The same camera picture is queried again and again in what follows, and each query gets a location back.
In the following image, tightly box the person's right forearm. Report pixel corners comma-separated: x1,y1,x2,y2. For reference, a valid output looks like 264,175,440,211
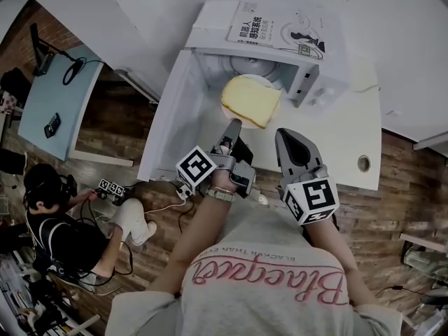
303,218,378,308

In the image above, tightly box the white power strip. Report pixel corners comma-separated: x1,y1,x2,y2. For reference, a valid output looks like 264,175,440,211
176,183,195,201

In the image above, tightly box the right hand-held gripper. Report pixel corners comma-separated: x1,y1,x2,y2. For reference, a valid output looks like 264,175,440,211
274,127,341,227

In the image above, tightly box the black floor cable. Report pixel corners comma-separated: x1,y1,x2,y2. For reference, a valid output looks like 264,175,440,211
79,196,197,295

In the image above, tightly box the black calculator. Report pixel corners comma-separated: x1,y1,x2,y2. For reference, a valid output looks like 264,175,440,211
43,112,62,140

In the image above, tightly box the white floor cable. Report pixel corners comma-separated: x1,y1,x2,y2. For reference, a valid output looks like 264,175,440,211
142,197,186,215

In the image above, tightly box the person's left forearm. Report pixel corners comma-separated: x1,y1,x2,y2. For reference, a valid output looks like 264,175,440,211
145,186,236,295

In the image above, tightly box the beige wrist watch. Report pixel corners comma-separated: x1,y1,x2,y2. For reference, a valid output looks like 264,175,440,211
205,185,237,204

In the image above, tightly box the yellow bread slice food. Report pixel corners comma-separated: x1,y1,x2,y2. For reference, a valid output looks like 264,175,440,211
220,75,283,130

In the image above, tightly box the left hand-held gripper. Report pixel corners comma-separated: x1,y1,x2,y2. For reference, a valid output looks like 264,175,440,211
175,118,259,200

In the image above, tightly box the black bag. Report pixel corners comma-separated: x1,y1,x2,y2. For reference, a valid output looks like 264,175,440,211
0,66,33,109

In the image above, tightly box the black looped cable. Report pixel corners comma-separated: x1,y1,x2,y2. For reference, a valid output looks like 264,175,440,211
62,57,106,86

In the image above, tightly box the white book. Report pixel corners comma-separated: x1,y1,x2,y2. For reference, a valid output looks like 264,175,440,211
226,0,342,63

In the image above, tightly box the grey printed t-shirt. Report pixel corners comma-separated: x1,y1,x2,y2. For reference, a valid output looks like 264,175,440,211
104,187,404,336

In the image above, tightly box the white microwave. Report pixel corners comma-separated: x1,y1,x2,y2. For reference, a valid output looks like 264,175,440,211
136,0,351,185

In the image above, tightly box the white round plate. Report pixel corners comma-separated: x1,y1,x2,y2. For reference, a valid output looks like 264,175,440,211
220,73,282,130

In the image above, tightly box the light blue table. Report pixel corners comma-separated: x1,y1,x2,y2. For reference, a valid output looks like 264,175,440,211
17,43,134,168

